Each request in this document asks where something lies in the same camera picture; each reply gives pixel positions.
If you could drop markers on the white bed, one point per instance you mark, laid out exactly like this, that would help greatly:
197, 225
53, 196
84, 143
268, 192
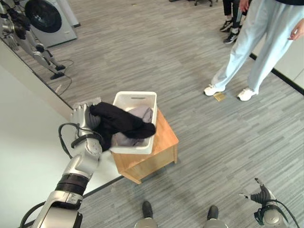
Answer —
26, 123

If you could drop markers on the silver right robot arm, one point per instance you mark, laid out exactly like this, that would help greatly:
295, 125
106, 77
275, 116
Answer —
273, 216

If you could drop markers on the small wooden table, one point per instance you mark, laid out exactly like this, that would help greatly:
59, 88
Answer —
164, 140

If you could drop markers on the person's hand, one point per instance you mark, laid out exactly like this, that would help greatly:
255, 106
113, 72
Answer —
243, 5
297, 30

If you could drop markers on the person's left hand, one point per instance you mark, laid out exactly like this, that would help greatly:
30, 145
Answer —
297, 30

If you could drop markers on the white plastic laundry basket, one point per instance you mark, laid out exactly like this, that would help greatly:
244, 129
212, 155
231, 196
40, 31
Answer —
142, 97

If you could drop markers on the person's right hand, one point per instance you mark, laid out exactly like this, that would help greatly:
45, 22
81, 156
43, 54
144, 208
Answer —
243, 5

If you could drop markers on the grey garment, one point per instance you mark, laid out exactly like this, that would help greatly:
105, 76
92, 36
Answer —
142, 114

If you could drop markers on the person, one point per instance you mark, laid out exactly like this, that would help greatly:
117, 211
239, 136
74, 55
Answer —
234, 21
259, 42

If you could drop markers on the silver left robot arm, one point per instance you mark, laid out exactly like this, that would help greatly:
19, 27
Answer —
78, 166

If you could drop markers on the brass floor socket plate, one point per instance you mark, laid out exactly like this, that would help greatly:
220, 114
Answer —
219, 97

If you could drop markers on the white front-load washing machine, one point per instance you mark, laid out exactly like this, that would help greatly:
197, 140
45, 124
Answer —
50, 21

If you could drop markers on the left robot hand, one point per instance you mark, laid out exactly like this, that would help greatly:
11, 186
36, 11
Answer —
80, 116

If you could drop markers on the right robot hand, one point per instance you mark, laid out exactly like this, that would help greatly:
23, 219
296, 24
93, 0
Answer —
261, 194

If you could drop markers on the black garment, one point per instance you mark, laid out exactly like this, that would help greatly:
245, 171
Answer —
118, 118

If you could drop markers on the silver humanoid robot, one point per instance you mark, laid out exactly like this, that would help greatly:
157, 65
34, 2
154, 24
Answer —
26, 40

